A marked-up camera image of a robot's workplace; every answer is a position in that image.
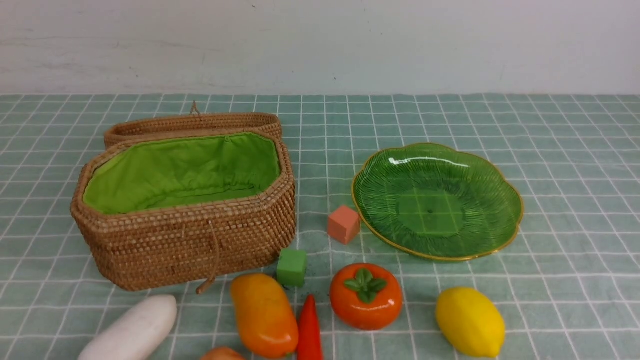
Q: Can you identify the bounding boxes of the orange persimmon with green leaves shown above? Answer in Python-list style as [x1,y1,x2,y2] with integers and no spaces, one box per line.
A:
[329,262,403,331]

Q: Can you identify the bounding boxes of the orange yellow mango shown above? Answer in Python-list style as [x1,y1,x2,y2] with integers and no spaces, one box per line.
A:
[230,272,299,359]

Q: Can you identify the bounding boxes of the red chili pepper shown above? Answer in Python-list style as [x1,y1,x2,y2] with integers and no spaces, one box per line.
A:
[296,294,324,360]

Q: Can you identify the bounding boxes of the brown onion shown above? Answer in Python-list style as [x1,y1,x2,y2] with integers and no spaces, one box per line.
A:
[199,346,246,360]

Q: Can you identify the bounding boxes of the yellow lemon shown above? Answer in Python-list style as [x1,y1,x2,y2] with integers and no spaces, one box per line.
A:
[435,286,506,358]

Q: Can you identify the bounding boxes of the white radish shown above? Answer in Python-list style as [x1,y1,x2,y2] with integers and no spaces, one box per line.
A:
[78,294,178,360]

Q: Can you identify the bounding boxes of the salmon pink foam cube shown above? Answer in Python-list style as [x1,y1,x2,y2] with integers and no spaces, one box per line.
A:
[326,205,361,245]

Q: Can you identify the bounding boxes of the green foam cube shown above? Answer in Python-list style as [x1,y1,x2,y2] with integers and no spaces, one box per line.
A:
[276,248,307,288]

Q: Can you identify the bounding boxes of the green glass leaf plate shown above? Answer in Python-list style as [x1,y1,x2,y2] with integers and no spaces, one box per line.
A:
[351,142,525,262]

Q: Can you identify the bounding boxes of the woven rattan basket lid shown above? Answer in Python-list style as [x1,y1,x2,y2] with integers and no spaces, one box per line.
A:
[103,101,282,148]

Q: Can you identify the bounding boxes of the woven rattan basket green lining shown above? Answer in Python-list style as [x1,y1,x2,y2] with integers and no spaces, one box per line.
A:
[70,129,297,293]

